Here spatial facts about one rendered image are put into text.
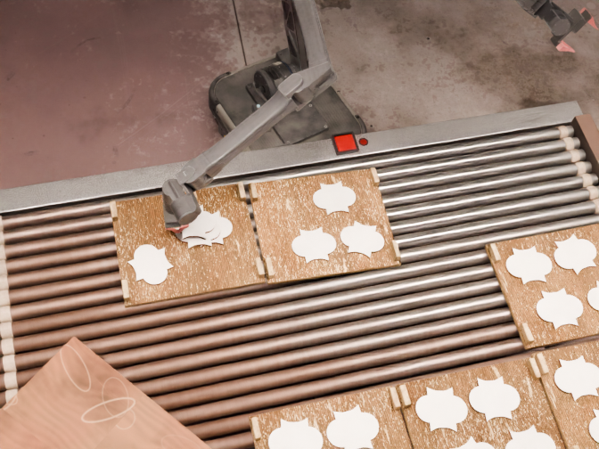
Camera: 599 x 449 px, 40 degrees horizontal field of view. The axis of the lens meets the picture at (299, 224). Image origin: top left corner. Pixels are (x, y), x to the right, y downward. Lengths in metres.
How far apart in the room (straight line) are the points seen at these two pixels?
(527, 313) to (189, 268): 1.01
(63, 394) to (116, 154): 1.79
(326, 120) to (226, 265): 1.34
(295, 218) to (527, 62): 2.19
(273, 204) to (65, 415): 0.89
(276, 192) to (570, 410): 1.07
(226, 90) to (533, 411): 1.99
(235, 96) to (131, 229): 1.31
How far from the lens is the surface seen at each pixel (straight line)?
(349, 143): 2.74
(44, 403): 2.25
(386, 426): 2.34
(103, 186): 2.65
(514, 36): 4.55
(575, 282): 2.68
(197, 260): 2.48
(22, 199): 2.67
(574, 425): 2.50
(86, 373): 2.25
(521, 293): 2.60
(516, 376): 2.48
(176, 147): 3.83
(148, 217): 2.55
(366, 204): 2.62
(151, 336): 2.40
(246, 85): 3.71
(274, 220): 2.55
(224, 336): 2.39
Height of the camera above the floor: 3.14
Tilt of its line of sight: 60 degrees down
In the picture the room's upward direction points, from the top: 10 degrees clockwise
